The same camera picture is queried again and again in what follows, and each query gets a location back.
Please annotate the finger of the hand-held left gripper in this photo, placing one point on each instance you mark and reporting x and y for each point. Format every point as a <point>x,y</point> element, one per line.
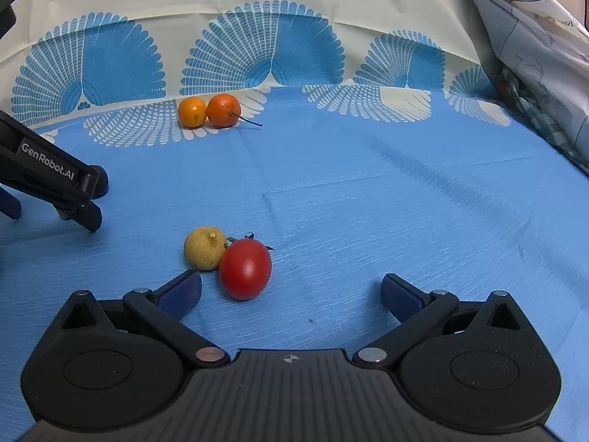
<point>9,205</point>
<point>85,216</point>

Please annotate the red cherry tomato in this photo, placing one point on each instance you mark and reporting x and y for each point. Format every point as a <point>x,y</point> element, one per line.
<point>245,269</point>

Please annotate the pale printed cloth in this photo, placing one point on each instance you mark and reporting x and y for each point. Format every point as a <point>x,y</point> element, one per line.
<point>538,46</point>

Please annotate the orange kumquat with stem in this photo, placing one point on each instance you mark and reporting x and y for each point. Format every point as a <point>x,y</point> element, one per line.
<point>223,110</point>

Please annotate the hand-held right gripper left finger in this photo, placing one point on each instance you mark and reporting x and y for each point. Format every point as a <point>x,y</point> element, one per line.
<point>182,292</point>

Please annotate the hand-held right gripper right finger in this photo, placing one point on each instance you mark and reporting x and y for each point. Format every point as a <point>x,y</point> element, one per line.
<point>405,297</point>

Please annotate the tan longan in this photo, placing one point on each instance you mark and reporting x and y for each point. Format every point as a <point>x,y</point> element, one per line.
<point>204,248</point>

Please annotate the blue fan print sheet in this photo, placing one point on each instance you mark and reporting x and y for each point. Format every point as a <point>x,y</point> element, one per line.
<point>368,202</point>

